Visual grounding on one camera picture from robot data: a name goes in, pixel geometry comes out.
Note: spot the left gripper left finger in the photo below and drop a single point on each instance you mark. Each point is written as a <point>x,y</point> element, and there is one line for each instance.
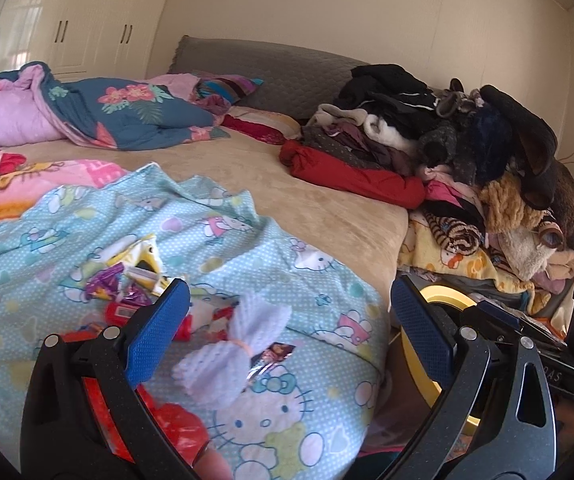
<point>60,437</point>

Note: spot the brown striped knit garment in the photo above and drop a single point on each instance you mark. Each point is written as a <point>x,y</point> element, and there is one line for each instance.
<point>453,235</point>

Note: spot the orange red plastic bag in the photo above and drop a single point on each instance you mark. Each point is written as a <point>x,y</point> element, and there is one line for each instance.
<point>182,428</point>

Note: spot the blue floral pink quilt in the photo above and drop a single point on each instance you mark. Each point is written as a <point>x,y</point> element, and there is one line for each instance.
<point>111,113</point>

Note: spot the purple foil wrapper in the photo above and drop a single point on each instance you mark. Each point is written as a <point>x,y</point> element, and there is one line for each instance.
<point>105,284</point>

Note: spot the pink cartoon blanket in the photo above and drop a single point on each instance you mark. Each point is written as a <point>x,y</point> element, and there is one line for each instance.
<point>22,188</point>

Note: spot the small purple candy wrapper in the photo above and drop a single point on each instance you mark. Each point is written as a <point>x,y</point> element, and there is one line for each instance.
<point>265,361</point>

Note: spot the white built-in wardrobe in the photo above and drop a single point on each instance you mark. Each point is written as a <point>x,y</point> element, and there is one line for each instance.
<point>80,38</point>

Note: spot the striped colourful pillow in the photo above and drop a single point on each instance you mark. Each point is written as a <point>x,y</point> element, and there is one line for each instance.
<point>218,93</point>

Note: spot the light blue Hello Kitty blanket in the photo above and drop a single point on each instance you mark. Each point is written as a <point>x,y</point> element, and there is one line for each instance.
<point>307,418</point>

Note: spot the pile of dark clothes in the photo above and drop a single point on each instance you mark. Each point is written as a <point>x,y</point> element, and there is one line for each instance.
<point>385,118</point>

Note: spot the red candy wrapper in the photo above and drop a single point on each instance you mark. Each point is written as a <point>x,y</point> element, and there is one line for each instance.
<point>209,312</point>

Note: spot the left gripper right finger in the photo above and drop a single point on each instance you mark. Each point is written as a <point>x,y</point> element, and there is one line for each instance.
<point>495,421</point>

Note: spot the red folded jacket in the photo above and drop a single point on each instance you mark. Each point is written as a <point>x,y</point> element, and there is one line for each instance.
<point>319,168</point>

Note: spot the mustard fuzzy garment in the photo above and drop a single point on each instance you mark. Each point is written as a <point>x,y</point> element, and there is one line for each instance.
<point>504,208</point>

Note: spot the beige bed sheet mattress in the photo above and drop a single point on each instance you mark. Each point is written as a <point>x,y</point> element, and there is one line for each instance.
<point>364,234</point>

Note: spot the red patterned pillow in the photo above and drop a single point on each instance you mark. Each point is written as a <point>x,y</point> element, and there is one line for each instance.
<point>262,125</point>

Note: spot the grey padded headboard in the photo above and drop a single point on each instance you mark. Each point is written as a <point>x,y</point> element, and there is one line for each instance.
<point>295,79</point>

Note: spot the yellow cartoon blanket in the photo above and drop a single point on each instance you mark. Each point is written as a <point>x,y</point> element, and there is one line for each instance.
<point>515,268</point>

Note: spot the yellow white crumpled wrapper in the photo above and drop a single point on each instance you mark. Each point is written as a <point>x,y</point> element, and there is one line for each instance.
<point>141,261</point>

